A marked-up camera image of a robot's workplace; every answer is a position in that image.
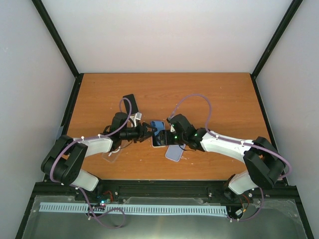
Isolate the blue phone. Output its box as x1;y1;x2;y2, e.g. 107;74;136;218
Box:
151;120;165;136

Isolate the lavender phone case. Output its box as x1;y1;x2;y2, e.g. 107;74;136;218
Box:
165;144;185;162

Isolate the light blue slotted cable duct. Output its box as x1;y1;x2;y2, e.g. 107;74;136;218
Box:
38;202;227;217

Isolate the teal green phone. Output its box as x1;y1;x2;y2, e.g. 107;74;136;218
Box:
152;130;166;147

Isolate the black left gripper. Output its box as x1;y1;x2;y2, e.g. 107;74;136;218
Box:
121;122;158;143

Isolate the black aluminium frame rail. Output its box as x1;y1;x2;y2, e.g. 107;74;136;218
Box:
31;180;301;206

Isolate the black phone face up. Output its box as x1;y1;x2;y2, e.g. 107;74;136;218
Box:
123;94;139;115

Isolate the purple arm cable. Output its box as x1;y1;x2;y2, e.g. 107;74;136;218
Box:
169;93;292;222
49;97;134;229

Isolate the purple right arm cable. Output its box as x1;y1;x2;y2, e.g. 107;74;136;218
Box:
169;93;292;222

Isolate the clear magsafe phone case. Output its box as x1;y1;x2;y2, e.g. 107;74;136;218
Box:
102;146;121;163

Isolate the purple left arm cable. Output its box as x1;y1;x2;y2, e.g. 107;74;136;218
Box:
49;97;134;229

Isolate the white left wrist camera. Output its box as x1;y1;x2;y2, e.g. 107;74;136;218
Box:
130;112;142;127

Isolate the small green led circuit board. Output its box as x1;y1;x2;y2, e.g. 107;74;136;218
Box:
98;191;113;207

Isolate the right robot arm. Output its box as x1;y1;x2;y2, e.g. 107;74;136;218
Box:
156;114;290;195

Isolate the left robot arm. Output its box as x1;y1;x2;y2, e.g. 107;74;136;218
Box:
41;112;157;201

